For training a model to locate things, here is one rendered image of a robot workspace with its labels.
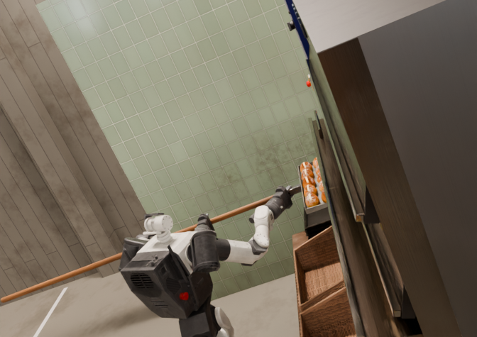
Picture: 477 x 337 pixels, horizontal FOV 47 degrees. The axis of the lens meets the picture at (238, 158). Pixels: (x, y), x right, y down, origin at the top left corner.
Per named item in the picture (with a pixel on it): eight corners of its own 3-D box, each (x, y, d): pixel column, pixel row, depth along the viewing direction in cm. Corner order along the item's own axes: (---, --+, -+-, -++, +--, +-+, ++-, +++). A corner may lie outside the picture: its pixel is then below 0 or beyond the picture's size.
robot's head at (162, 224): (168, 238, 226) (159, 221, 223) (151, 240, 232) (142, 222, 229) (177, 229, 231) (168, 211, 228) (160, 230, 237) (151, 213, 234)
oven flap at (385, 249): (331, 107, 291) (332, 70, 284) (413, 317, 124) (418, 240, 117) (323, 107, 292) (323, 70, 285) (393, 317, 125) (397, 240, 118)
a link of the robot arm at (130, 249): (143, 267, 254) (136, 272, 241) (124, 262, 255) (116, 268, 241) (147, 242, 254) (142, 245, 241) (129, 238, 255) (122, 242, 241)
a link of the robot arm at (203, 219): (192, 216, 281) (187, 228, 271) (209, 211, 279) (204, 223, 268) (202, 237, 285) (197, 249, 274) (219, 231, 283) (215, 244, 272)
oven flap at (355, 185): (314, 62, 283) (313, 23, 276) (376, 222, 116) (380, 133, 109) (305, 63, 284) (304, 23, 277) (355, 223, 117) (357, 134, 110)
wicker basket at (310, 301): (380, 243, 315) (364, 203, 307) (404, 301, 262) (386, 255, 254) (301, 270, 323) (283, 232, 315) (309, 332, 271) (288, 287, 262)
